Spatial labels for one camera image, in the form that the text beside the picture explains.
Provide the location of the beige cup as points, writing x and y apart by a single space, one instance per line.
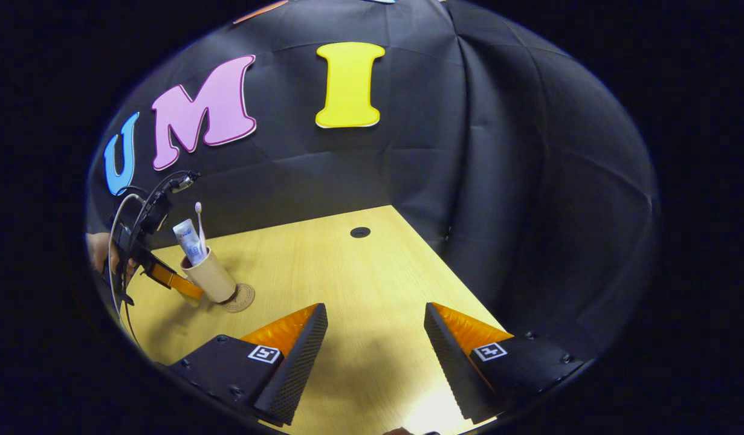
211 278

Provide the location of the white toothpaste tube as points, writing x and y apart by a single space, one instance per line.
189 241

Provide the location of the black backdrop cloth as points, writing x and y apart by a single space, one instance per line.
468 181

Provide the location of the wooden desktop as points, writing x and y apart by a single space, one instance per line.
359 284

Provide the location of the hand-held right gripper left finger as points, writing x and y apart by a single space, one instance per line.
299 356

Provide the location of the pink toothbrush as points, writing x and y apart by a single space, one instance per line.
200 226

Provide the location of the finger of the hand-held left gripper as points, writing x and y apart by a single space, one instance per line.
175 281

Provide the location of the round wooden coaster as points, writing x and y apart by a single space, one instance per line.
242 299

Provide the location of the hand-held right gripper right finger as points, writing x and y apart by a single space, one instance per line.
450 362

